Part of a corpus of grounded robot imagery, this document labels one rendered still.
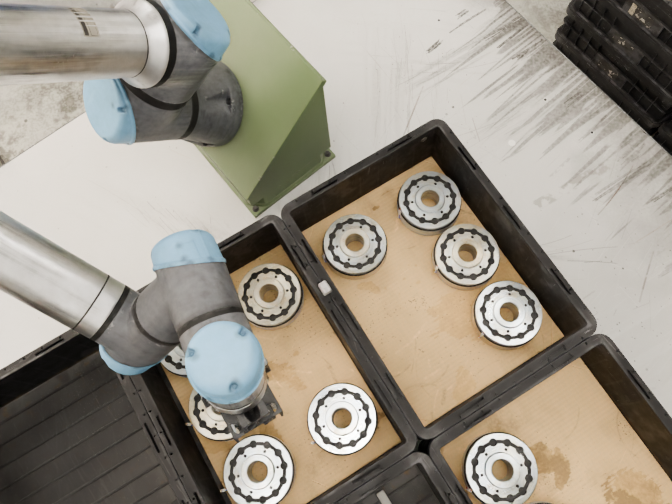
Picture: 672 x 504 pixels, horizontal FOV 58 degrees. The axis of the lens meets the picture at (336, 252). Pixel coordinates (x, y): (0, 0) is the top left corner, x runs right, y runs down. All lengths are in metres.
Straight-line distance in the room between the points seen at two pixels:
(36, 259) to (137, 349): 0.15
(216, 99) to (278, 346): 0.42
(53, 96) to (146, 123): 1.41
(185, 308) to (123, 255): 0.59
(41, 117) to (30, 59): 1.59
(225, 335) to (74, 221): 0.73
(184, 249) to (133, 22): 0.32
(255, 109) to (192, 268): 0.47
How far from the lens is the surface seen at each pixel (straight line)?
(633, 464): 1.03
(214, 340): 0.62
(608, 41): 1.86
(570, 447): 1.00
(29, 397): 1.10
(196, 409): 0.97
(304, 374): 0.97
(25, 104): 2.40
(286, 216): 0.93
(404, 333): 0.98
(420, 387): 0.97
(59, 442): 1.07
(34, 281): 0.74
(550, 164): 1.26
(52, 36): 0.77
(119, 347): 0.77
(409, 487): 0.96
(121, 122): 0.96
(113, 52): 0.82
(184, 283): 0.66
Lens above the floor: 1.79
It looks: 72 degrees down
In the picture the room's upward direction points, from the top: 10 degrees counter-clockwise
